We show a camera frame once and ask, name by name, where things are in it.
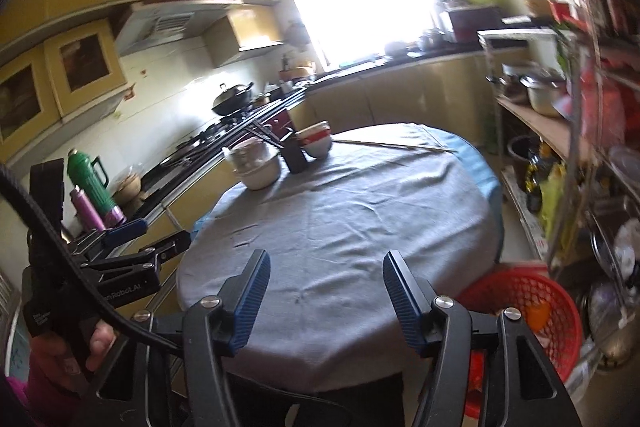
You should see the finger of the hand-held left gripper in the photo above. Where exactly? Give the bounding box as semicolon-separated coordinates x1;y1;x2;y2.
79;230;194;271
64;217;149;254

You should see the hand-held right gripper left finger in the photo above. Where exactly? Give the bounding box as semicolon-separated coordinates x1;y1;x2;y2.
87;248;272;427

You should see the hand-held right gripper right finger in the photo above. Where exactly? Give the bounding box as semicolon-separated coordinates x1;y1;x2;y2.
382;250;583;427

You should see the red plastic basket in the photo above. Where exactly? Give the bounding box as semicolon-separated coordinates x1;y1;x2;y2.
457;268;583;418

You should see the orange peel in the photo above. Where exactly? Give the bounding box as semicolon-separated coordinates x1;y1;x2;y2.
525;302;553;330

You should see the person's left forearm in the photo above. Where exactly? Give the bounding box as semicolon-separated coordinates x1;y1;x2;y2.
5;367;83;427

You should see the person's left hand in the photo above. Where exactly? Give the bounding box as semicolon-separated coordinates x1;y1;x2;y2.
30;319;118;403

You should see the purple cup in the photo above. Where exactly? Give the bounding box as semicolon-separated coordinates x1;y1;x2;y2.
102;206;127;228

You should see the brown bowl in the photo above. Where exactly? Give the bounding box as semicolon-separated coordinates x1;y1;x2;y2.
112;172;143;205

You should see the purple thermos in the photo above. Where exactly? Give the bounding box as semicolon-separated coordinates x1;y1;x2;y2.
70;187;106;233

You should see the green thermos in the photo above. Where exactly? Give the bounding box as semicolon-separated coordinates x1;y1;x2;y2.
66;149;111;218

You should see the grey tablecloth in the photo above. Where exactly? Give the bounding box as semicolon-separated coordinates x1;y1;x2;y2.
176;123;502;395

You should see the black chair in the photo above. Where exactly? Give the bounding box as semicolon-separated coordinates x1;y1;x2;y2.
277;372;406;427

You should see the white basin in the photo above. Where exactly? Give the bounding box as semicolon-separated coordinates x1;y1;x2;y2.
235;152;283;191

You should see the gas stove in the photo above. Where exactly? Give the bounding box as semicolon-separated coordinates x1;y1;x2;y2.
170;107;261;158

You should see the black cup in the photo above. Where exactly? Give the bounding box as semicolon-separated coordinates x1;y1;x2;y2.
280;134;311;175

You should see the thin wooden stick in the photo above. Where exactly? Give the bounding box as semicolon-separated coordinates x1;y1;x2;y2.
332;138;458;154

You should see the black wok with lid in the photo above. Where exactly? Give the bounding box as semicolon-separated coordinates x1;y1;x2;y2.
211;82;255;116

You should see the blue plastic table cover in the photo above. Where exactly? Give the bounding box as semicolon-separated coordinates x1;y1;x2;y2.
191;127;503;235

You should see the stack of red-white bowls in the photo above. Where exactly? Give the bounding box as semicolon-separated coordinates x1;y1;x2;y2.
295;121;333;159

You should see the oil bottle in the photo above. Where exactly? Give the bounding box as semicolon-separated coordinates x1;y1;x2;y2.
524;142;551;212

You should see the yellow plastic bag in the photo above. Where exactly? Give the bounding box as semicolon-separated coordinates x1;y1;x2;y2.
537;162;576;248

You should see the black bucket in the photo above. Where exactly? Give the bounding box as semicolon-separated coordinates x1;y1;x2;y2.
506;134;536;172

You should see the range hood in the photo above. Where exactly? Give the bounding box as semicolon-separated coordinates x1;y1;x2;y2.
116;2;233;58

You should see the metal storage rack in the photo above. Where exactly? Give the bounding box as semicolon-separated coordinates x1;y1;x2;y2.
477;0;640;373

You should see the small steel pot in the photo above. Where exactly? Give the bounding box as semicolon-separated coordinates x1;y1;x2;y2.
500;64;526;98

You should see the large steel pot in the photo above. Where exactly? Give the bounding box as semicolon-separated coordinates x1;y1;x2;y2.
520;74;568;118

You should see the pink plastic bag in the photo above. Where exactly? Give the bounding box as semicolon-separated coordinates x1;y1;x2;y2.
575;72;626;148

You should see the microwave oven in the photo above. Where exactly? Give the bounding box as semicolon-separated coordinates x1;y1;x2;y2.
445;4;506;44

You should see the black cable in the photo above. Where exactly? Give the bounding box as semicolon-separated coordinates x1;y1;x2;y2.
0;164;183;355

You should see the large yellow wall cabinet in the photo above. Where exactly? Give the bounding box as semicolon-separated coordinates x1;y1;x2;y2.
0;0;281;158

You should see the small yellow wall cabinet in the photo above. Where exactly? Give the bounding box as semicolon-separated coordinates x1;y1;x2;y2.
202;12;286;68

